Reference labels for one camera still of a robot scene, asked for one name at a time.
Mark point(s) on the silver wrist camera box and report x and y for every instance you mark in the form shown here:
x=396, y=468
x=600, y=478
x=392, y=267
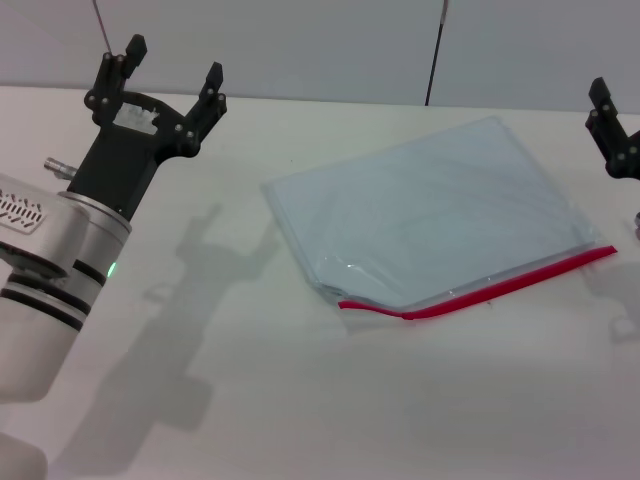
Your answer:
x=20, y=212

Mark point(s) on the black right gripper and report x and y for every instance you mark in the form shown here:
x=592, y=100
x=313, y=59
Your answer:
x=635, y=155

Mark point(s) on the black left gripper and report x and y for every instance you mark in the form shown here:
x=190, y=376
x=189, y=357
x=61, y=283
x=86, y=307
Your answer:
x=120, y=155

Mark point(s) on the silver connector plug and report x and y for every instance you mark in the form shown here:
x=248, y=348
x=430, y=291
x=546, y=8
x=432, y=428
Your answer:
x=59, y=168

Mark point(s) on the clear document bag red zipper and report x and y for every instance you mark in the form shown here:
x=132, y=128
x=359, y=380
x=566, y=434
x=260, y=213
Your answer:
x=425, y=200

